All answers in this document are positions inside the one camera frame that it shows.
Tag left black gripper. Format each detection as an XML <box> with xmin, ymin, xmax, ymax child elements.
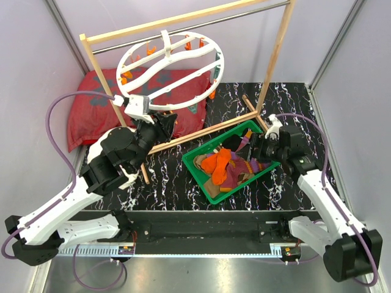
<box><xmin>130</xmin><ymin>110</ymin><xmax>178</xmax><ymax>173</ymax></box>

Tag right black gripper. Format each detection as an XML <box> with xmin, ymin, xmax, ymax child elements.
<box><xmin>235</xmin><ymin>132</ymin><xmax>287</xmax><ymax>164</ymax></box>

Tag white round sock hanger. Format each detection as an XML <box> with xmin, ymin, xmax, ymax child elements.
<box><xmin>115</xmin><ymin>31</ymin><xmax>225</xmax><ymax>113</ymax></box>

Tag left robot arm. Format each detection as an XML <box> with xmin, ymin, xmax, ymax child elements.
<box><xmin>1</xmin><ymin>111</ymin><xmax>177</xmax><ymax>266</ymax></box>

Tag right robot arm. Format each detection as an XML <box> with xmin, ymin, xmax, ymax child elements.
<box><xmin>250</xmin><ymin>125</ymin><xmax>382</xmax><ymax>282</ymax></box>

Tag purple striped sock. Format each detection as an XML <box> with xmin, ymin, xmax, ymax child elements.
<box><xmin>219</xmin><ymin>128</ymin><xmax>271</xmax><ymax>192</ymax></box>

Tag tan sock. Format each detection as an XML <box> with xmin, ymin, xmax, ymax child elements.
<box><xmin>193</xmin><ymin>154</ymin><xmax>255</xmax><ymax>198</ymax></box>

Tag white crumpled cloth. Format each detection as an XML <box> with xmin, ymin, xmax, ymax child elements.
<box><xmin>79</xmin><ymin>127</ymin><xmax>138</xmax><ymax>196</ymax></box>

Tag red patterned pillow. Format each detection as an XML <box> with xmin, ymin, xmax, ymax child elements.
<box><xmin>67</xmin><ymin>69</ymin><xmax>211</xmax><ymax>151</ymax></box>

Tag wooden clothes rack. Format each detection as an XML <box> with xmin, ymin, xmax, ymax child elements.
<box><xmin>79</xmin><ymin>0</ymin><xmax>297</xmax><ymax>186</ymax></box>

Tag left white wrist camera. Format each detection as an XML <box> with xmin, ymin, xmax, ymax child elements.
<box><xmin>113</xmin><ymin>94</ymin><xmax>155</xmax><ymax>124</ymax></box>

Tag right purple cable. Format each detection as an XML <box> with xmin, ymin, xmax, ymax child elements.
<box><xmin>274</xmin><ymin>112</ymin><xmax>379</xmax><ymax>286</ymax></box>

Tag purple cable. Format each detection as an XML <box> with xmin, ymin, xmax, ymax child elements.
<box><xmin>274</xmin><ymin>112</ymin><xmax>379</xmax><ymax>286</ymax></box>
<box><xmin>1</xmin><ymin>91</ymin><xmax>117</xmax><ymax>260</ymax></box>

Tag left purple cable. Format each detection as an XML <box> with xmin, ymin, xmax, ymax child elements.
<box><xmin>1</xmin><ymin>91</ymin><xmax>117</xmax><ymax>260</ymax></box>

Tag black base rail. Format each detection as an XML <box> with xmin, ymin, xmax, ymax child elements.
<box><xmin>97</xmin><ymin>211</ymin><xmax>318</xmax><ymax>257</ymax></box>

